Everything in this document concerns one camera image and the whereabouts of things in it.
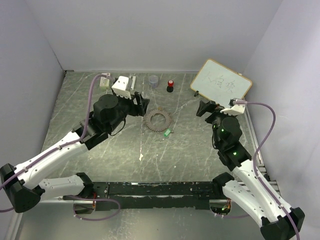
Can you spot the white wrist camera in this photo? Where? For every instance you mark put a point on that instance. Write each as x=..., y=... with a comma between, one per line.
x=237, y=107
x=121, y=88

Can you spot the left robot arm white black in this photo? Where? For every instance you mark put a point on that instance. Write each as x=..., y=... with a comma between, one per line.
x=26, y=184

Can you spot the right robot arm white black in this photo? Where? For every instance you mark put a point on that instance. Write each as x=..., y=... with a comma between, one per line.
x=244, y=184

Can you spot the key with green tag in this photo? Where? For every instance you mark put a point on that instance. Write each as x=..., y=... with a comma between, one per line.
x=167, y=132

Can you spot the metal disc with keyrings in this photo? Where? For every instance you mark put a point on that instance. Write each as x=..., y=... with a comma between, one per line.
x=157, y=120

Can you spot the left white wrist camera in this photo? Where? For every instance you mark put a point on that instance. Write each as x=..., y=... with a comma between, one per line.
x=121, y=88

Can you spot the green white staples box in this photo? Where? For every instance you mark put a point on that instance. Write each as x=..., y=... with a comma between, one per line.
x=105, y=82

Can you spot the small whiteboard yellow frame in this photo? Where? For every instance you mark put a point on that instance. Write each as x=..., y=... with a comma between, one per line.
x=217, y=82

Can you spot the clear jar of paperclips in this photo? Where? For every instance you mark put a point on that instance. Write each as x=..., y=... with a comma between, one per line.
x=153, y=81

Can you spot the aluminium frame rail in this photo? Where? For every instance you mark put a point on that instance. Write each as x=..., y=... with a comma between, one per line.
x=257, y=153

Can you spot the red black stamp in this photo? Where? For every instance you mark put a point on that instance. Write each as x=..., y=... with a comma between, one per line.
x=170, y=86

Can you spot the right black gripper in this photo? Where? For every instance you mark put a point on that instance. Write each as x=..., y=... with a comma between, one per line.
x=208, y=106

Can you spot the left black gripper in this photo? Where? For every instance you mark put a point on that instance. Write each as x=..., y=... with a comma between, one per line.
x=138, y=109

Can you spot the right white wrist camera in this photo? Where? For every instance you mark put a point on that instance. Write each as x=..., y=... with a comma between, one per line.
x=237, y=107

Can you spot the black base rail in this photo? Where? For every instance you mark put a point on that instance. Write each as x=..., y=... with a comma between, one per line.
x=199, y=195

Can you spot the white stapler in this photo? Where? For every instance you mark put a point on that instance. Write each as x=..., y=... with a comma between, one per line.
x=132, y=82

